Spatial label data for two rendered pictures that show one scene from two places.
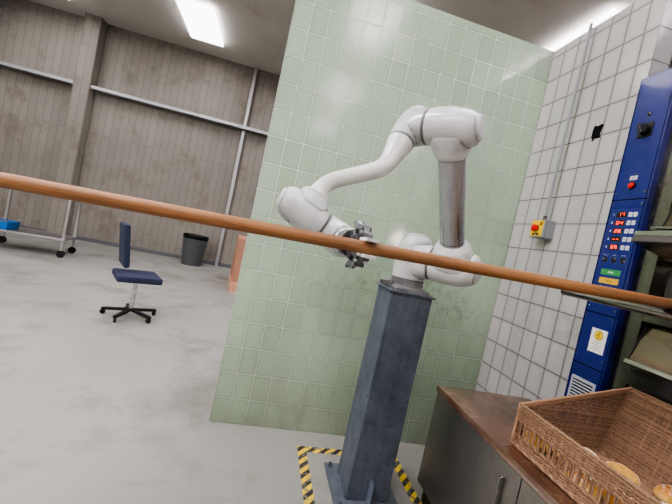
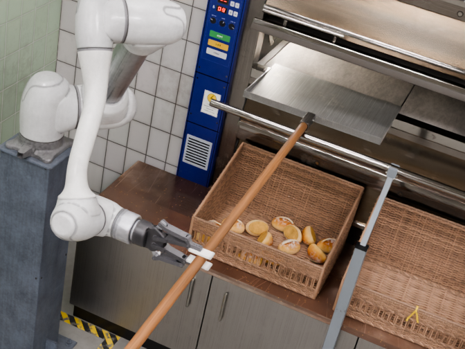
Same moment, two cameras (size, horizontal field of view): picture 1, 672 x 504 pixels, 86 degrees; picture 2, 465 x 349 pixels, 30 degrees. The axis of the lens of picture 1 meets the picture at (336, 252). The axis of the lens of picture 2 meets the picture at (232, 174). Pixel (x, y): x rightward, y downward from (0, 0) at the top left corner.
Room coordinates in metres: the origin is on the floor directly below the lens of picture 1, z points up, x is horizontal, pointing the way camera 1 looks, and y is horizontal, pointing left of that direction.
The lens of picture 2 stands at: (-0.07, 1.64, 2.63)
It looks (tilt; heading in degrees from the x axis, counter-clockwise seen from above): 31 degrees down; 297
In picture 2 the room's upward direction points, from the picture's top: 13 degrees clockwise
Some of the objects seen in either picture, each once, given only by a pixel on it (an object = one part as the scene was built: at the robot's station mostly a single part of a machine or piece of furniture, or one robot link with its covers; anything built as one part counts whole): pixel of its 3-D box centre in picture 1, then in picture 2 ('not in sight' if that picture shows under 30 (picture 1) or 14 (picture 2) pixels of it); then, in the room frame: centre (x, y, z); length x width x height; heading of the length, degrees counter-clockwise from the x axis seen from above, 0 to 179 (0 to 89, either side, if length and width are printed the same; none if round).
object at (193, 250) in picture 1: (193, 249); not in sight; (7.40, 2.89, 0.31); 0.50 x 0.49 x 0.62; 101
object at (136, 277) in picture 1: (136, 271); not in sight; (3.44, 1.85, 0.44); 0.52 x 0.49 x 0.89; 109
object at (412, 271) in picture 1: (414, 256); (47, 103); (1.71, -0.37, 1.17); 0.18 x 0.16 x 0.22; 55
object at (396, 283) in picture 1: (402, 283); (38, 140); (1.71, -0.34, 1.03); 0.22 x 0.18 x 0.06; 101
